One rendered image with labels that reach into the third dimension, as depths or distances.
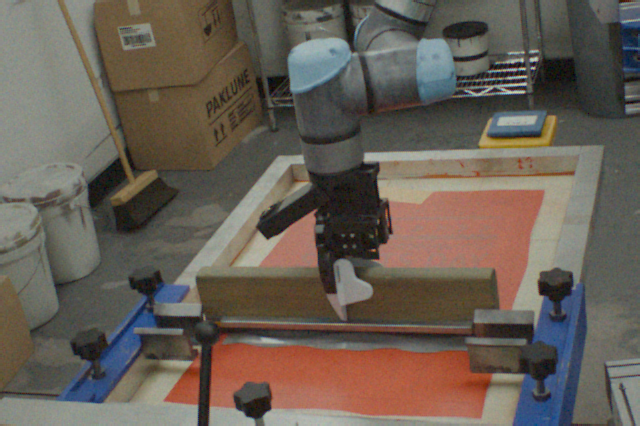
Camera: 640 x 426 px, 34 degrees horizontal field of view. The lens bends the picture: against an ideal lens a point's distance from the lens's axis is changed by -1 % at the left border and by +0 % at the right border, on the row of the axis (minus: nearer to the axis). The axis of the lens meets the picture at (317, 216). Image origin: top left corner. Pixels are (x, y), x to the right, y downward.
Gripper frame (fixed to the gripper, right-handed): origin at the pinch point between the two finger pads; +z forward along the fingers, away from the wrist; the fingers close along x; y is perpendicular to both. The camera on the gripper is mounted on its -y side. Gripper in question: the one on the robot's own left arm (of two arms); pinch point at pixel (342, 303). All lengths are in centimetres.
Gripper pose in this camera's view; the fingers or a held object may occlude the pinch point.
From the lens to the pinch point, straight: 139.8
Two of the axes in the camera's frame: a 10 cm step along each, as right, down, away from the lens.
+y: 9.4, 0.0, -3.4
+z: 1.5, 8.9, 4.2
